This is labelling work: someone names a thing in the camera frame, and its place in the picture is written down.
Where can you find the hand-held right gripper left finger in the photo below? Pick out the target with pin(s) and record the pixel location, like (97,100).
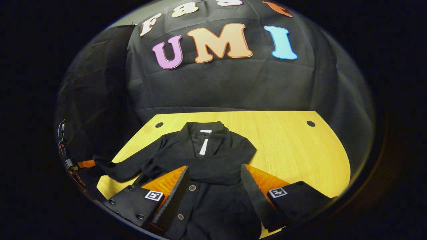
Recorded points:
(175,196)

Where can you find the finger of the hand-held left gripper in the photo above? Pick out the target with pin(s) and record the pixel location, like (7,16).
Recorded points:
(87,164)

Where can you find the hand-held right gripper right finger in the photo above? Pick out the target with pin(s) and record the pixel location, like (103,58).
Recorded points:
(258,203)

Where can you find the black buttoned jacket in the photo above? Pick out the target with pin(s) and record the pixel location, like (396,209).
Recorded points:
(217,166)

